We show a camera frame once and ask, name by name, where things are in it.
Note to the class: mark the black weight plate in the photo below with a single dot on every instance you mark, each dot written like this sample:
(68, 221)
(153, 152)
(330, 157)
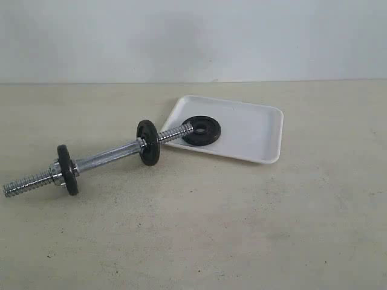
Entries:
(206, 130)
(148, 133)

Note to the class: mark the chrome threaded dumbbell bar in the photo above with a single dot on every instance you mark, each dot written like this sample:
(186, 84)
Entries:
(85, 164)

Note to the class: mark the white rectangular plastic tray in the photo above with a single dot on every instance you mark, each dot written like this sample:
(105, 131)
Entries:
(249, 132)

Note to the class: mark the black weight plate far end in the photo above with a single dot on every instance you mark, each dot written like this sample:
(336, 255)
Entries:
(67, 170)

